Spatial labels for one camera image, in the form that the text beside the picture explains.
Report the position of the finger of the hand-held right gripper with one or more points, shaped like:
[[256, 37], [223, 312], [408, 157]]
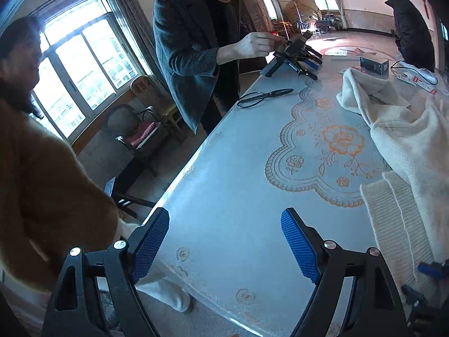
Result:
[[409, 290], [428, 269]]

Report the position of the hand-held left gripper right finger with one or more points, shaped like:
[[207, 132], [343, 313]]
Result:
[[300, 244]]

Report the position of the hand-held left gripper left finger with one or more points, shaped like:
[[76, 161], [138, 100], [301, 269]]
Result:
[[151, 242]]

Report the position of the cream knitted sweater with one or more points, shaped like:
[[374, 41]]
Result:
[[403, 137]]

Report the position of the floral embossed tablecloth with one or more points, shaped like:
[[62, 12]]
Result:
[[228, 200]]

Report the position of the red seat cushion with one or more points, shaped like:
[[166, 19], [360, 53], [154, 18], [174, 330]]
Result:
[[142, 133]]

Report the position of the dark wooden armchair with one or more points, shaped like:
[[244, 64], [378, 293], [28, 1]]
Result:
[[122, 123]]

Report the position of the black scissors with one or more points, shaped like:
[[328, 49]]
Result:
[[270, 94]]

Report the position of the spare hand-held gripper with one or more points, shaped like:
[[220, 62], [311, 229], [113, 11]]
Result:
[[286, 61], [312, 56]]

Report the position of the red and white packet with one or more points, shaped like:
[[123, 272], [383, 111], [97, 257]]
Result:
[[419, 80]]

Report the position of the black cardboard box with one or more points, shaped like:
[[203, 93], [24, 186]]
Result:
[[373, 65]]

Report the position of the large barred window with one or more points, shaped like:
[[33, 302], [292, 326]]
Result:
[[80, 52]]

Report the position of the grey curtain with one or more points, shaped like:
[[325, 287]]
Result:
[[129, 24]]

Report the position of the parked tricycle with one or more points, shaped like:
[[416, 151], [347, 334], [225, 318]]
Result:
[[328, 24]]

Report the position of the large straw basket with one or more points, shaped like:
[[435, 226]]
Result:
[[301, 12]]

